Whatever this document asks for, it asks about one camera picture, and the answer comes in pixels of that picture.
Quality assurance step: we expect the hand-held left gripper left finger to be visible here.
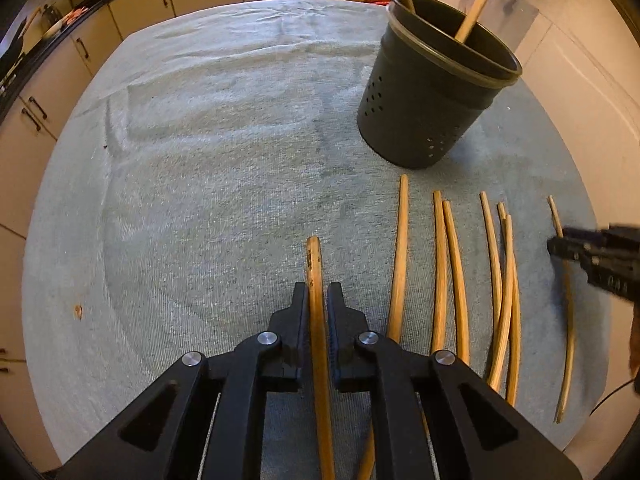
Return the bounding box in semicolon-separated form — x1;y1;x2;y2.
50;282;310;480

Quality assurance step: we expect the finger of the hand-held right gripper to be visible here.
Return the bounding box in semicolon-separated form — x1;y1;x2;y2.
547;241;640;306
564;226;640;261

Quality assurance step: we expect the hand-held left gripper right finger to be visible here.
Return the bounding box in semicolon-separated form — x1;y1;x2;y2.
327;284;583;480

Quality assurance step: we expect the group of bamboo chopsticks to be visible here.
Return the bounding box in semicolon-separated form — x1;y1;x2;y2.
356;175;522;480

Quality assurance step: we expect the black perforated utensil holder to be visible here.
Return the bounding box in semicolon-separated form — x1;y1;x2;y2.
357;0;523;170

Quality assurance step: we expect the grey-green towel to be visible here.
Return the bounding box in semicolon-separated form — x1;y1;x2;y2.
22;0;608;480

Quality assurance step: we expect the tall clear glass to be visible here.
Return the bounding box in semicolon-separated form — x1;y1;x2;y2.
470;0;540;56

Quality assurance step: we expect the black kitchen countertop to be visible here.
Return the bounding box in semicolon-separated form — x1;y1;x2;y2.
0;0;166;126

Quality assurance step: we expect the thin black cable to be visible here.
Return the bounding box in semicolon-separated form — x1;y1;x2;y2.
589;379;638;417

